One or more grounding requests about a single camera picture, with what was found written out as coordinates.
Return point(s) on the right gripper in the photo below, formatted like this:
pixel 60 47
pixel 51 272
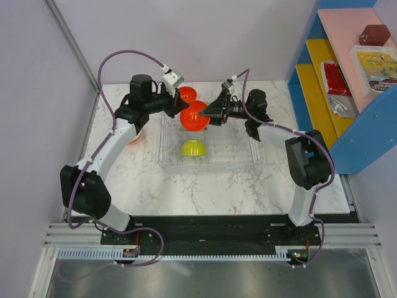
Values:
pixel 214 110

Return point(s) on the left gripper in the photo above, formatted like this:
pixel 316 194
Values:
pixel 177 104

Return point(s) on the orange bowl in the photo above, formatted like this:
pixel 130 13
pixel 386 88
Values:
pixel 188 94
pixel 190 118

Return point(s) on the yellow-green bowl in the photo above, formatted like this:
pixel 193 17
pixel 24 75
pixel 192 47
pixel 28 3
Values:
pixel 193 147

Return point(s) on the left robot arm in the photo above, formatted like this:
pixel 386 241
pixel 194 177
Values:
pixel 83 185

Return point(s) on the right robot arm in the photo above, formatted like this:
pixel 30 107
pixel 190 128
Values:
pixel 306 151

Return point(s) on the red packet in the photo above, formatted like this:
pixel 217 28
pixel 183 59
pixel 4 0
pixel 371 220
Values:
pixel 334 80

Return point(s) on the crumpled silver wrapper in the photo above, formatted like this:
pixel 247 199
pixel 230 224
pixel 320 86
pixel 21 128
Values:
pixel 338 108

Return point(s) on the colourful shelf unit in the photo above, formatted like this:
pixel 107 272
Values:
pixel 354 144

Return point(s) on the clear box with yellow print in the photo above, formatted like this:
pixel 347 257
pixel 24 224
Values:
pixel 375 68

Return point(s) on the dark red box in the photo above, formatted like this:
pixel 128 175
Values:
pixel 374 35

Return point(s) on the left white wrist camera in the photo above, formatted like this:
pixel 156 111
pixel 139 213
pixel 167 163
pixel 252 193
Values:
pixel 171 79

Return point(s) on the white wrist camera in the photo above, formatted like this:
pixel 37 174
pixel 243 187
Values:
pixel 228 85
pixel 171 79

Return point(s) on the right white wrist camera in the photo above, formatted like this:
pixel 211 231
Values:
pixel 228 85

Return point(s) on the clear wire dish rack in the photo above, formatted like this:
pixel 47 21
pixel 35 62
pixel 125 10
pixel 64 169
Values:
pixel 228 147

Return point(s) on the aluminium frame rail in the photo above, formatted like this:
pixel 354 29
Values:
pixel 71 41

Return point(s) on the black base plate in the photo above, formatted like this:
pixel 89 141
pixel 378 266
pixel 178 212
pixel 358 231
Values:
pixel 210 235

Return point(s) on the white slotted cable duct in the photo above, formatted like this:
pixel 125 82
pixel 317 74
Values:
pixel 124 254

